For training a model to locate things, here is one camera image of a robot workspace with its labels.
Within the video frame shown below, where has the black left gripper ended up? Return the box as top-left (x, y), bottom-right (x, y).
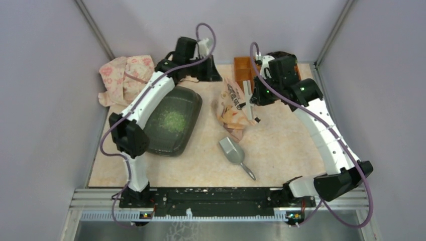
top-left (185, 54), bottom-right (223, 82)

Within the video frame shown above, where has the pink cat litter bag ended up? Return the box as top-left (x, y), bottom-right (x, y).
top-left (215, 78), bottom-right (260, 143)

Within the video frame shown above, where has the grey metal litter scoop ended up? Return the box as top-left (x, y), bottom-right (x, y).
top-left (219, 137), bottom-right (257, 181)

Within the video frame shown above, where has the dark grey litter box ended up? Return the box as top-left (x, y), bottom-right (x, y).
top-left (144, 86), bottom-right (202, 157)

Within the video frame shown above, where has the grey bag sealing clip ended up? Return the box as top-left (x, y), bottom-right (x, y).
top-left (242, 80), bottom-right (260, 123)

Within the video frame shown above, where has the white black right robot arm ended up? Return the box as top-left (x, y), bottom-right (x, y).
top-left (250, 54), bottom-right (373, 207)

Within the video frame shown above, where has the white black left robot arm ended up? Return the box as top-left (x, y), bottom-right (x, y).
top-left (108, 37), bottom-right (221, 208)

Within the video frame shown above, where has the green litter granules pile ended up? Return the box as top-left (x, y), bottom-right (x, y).
top-left (159, 110), bottom-right (186, 133)

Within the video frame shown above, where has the orange wooden compartment organizer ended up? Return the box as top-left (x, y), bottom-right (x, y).
top-left (234, 54), bottom-right (301, 92)

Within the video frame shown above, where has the pink floral cloth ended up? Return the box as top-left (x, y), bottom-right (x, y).
top-left (98, 55), bottom-right (155, 107)

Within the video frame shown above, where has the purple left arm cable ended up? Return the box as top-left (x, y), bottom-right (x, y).
top-left (99, 22), bottom-right (217, 229)

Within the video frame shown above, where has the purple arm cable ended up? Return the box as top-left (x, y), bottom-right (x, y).
top-left (249, 42), bottom-right (374, 229)
top-left (99, 22), bottom-right (217, 229)

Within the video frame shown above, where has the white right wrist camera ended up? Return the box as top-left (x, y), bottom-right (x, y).
top-left (255, 54), bottom-right (275, 79)

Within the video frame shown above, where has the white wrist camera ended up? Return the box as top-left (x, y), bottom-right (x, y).
top-left (255, 54), bottom-right (275, 79)
top-left (197, 38), bottom-right (214, 58)

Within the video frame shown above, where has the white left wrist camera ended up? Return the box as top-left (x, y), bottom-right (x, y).
top-left (197, 38), bottom-right (214, 58)

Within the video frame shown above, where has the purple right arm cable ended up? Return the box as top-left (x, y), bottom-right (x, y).
top-left (249, 42), bottom-right (374, 229)

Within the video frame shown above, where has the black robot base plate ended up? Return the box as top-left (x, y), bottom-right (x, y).
top-left (119, 187), bottom-right (316, 217)

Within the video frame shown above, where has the aluminium front frame rail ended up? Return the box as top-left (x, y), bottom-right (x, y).
top-left (70, 187), bottom-right (370, 225)

